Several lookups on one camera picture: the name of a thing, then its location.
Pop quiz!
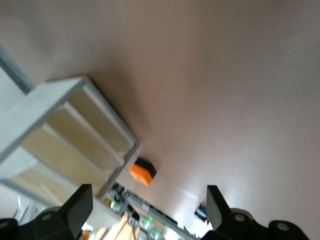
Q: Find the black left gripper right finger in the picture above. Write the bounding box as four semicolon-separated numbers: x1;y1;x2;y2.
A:
201;184;310;240

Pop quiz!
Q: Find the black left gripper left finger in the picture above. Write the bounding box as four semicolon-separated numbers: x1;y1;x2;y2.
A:
0;183;94;240

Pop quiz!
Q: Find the white drawer cabinet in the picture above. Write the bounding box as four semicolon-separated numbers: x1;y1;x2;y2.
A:
0;76;141;228

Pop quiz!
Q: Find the orange button enclosure box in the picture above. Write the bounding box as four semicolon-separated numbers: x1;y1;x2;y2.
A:
128;157;157;187

